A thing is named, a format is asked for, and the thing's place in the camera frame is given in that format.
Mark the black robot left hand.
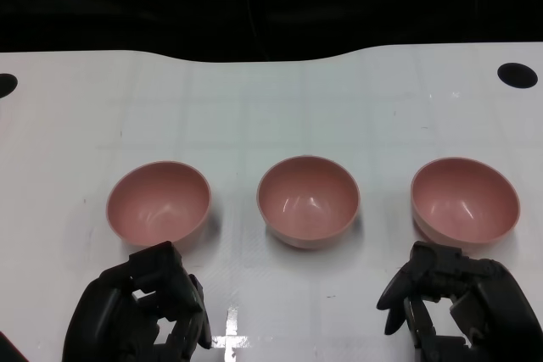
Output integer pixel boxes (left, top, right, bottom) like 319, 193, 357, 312
62, 241, 213, 362

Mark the pink plastic bowl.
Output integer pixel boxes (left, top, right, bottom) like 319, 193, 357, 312
105, 160, 212, 249
409, 156, 521, 247
256, 155, 361, 251

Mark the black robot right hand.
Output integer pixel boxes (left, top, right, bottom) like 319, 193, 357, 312
376, 241, 542, 362

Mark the black round table grommet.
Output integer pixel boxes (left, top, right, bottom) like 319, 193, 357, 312
496, 62, 539, 90
0, 73, 19, 98

